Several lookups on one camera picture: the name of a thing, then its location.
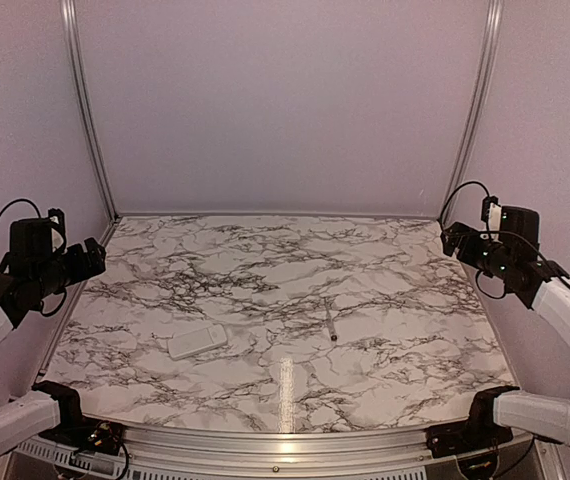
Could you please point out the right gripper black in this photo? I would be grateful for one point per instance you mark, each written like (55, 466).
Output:
(458, 231)

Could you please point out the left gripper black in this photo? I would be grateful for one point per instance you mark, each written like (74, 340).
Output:
(81, 269)

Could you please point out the white remote control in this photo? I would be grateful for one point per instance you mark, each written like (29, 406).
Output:
(197, 342)

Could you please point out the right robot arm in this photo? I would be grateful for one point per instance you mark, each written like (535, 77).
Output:
(510, 252)

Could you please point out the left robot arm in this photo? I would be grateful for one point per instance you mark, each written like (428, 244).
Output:
(48, 404)

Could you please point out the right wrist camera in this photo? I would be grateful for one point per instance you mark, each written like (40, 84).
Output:
(501, 219)

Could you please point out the right aluminium frame post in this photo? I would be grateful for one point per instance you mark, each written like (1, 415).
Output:
(484, 71)

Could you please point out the aluminium frame post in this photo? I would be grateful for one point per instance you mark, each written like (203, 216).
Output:
(484, 71)
(73, 42)

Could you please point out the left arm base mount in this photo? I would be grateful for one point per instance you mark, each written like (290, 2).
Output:
(85, 434)

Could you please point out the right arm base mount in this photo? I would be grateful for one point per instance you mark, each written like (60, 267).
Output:
(465, 436)

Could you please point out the left aluminium frame post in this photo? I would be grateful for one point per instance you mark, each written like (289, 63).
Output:
(73, 42)

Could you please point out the front aluminium rail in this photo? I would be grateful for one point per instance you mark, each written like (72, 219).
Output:
(170, 453)

